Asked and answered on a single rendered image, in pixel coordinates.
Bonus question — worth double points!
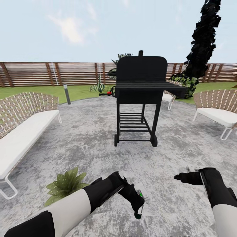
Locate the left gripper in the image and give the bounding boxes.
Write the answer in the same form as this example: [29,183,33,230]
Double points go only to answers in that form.
[124,183,143,211]

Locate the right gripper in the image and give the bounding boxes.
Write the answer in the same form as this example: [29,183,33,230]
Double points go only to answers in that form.
[174,172,199,185]

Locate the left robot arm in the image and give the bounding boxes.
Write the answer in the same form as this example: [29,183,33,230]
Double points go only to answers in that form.
[0,171,150,237]

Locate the insectifuge atomizer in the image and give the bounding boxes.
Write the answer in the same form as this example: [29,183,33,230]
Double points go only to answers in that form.
[134,195,145,219]

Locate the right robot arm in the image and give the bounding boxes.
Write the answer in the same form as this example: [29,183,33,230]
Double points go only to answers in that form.
[174,165,237,237]

